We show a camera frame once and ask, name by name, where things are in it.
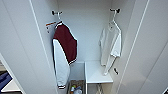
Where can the white t-shirt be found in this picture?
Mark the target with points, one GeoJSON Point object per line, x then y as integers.
{"type": "Point", "coordinates": [110, 46]}

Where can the black wall hook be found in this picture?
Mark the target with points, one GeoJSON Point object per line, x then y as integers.
{"type": "Point", "coordinates": [55, 13]}
{"type": "Point", "coordinates": [115, 10]}

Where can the white inner shelf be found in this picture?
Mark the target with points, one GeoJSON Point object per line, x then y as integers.
{"type": "Point", "coordinates": [96, 73]}

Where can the orange tag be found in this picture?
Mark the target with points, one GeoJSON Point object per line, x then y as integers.
{"type": "Point", "coordinates": [50, 24]}

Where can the maroon jacket white sleeves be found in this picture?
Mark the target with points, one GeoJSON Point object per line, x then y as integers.
{"type": "Point", "coordinates": [65, 46]}

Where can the white wardrobe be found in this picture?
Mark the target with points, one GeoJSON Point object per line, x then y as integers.
{"type": "Point", "coordinates": [88, 33]}

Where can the small black door latch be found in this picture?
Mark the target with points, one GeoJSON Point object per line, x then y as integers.
{"type": "Point", "coordinates": [115, 70]}

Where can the white bottle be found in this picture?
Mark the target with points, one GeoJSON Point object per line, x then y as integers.
{"type": "Point", "coordinates": [77, 90]}

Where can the blue cloth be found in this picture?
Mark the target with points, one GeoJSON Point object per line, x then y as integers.
{"type": "Point", "coordinates": [4, 80]}

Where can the white clothes hanger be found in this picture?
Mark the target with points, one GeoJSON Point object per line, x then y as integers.
{"type": "Point", "coordinates": [114, 22]}
{"type": "Point", "coordinates": [59, 18]}

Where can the brown storage box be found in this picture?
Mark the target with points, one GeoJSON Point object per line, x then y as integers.
{"type": "Point", "coordinates": [76, 87]}

